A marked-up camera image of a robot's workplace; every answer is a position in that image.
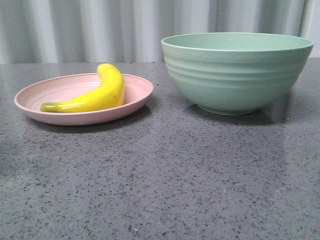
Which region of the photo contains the yellow plastic banana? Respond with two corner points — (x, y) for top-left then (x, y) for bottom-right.
(40, 63), (125, 113)

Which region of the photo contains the green ridged bowl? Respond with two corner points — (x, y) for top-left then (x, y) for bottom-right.
(161, 32), (314, 116)

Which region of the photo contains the pink ridged plate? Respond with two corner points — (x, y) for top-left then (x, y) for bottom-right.
(14, 73), (154, 126)

